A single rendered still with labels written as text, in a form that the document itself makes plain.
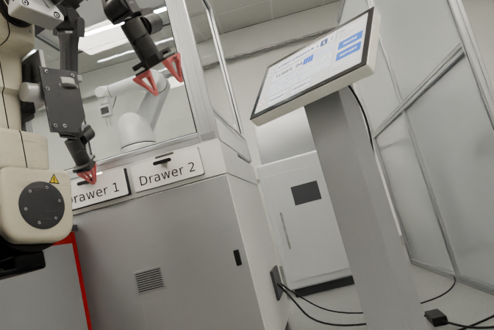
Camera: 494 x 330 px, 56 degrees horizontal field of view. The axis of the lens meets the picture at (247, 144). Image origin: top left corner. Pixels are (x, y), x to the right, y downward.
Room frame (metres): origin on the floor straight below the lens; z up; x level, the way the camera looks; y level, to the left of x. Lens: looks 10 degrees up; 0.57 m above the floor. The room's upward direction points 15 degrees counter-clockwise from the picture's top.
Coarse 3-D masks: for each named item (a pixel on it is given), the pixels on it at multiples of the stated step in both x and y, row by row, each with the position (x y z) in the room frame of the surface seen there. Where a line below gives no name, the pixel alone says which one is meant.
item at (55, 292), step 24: (72, 240) 1.84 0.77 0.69; (48, 264) 1.66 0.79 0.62; (72, 264) 1.82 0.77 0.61; (0, 288) 1.40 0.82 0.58; (24, 288) 1.51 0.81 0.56; (48, 288) 1.63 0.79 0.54; (72, 288) 1.79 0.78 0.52; (0, 312) 1.38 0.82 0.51; (24, 312) 1.49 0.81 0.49; (48, 312) 1.61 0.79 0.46; (72, 312) 1.76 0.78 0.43
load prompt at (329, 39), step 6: (330, 36) 1.63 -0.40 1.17; (336, 36) 1.60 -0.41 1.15; (318, 42) 1.67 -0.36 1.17; (324, 42) 1.64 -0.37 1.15; (330, 42) 1.61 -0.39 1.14; (312, 48) 1.68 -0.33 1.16; (318, 48) 1.65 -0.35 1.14; (300, 54) 1.72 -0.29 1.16; (306, 54) 1.69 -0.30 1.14; (288, 60) 1.77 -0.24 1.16; (294, 60) 1.73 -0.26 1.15; (282, 66) 1.77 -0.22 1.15
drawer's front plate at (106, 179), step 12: (120, 168) 1.83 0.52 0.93; (84, 180) 1.85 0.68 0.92; (96, 180) 1.84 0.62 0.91; (108, 180) 1.84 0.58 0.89; (120, 180) 1.83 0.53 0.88; (72, 192) 1.86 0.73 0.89; (84, 192) 1.85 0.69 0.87; (108, 192) 1.84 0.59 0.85; (120, 192) 1.83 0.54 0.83; (72, 204) 1.86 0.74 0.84; (84, 204) 1.85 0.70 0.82
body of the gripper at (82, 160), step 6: (84, 150) 1.74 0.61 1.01; (72, 156) 1.72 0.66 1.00; (78, 156) 1.72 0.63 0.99; (84, 156) 1.73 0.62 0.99; (90, 156) 1.80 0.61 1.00; (78, 162) 1.73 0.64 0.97; (84, 162) 1.74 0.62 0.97; (90, 162) 1.75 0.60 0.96; (78, 168) 1.73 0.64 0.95; (84, 168) 1.73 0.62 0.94
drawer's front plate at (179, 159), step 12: (168, 156) 1.83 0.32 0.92; (180, 156) 1.83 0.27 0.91; (192, 156) 1.82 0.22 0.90; (132, 168) 1.85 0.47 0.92; (144, 168) 1.85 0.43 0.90; (156, 168) 1.84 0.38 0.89; (168, 168) 1.83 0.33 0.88; (180, 168) 1.83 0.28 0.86; (144, 180) 1.85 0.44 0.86; (168, 180) 1.84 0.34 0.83; (180, 180) 1.84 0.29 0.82
